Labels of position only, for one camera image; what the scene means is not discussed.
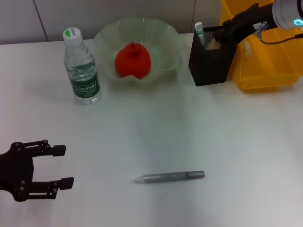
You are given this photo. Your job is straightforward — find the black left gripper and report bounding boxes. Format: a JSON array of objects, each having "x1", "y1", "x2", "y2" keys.
[{"x1": 0, "y1": 139, "x2": 74, "y2": 202}]

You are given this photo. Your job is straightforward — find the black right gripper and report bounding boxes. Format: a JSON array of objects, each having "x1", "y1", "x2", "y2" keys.
[{"x1": 219, "y1": 3, "x2": 277, "y2": 46}]

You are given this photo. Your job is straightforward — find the beige eraser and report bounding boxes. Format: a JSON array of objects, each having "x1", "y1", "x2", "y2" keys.
[{"x1": 208, "y1": 40, "x2": 222, "y2": 51}]

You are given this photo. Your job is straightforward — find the white paper ball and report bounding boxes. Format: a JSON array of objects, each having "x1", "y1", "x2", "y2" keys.
[{"x1": 243, "y1": 41, "x2": 252, "y2": 58}]

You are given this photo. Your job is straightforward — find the mint green utility knife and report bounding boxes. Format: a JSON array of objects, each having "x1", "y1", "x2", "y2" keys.
[{"x1": 195, "y1": 22, "x2": 207, "y2": 52}]

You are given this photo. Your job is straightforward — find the clear water bottle green label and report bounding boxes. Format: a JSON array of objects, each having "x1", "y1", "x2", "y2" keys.
[{"x1": 62, "y1": 26, "x2": 103, "y2": 106}]

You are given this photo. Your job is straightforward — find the red tomato-shaped object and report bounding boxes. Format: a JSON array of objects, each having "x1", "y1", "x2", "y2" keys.
[{"x1": 115, "y1": 42, "x2": 152, "y2": 79}]

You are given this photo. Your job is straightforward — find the grey marker pen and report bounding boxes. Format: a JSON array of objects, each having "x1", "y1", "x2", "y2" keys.
[{"x1": 134, "y1": 170, "x2": 205, "y2": 184}]

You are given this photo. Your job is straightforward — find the black mesh pen holder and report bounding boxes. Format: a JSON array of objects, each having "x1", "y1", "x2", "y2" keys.
[{"x1": 188, "y1": 25, "x2": 238, "y2": 87}]

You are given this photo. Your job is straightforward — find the frosted green glass fruit bowl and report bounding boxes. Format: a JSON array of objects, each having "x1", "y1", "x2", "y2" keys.
[{"x1": 93, "y1": 16, "x2": 184, "y2": 86}]

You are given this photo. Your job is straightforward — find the yellow plastic bin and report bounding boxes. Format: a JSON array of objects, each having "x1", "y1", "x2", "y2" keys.
[{"x1": 219, "y1": 0, "x2": 303, "y2": 93}]

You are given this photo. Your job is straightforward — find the right arm cable with plug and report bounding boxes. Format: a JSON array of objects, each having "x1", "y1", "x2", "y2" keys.
[{"x1": 253, "y1": 21, "x2": 303, "y2": 45}]

